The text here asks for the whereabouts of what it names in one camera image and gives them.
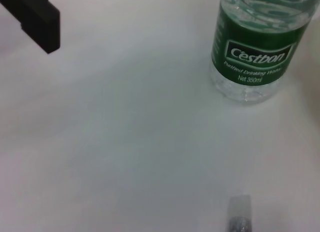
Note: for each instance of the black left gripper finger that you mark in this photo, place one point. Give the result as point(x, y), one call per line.
point(37, 25)

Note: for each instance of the clear bottle with green label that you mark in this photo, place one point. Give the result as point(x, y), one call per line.
point(257, 42)

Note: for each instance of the grey glitter pen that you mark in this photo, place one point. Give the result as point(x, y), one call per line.
point(239, 214)

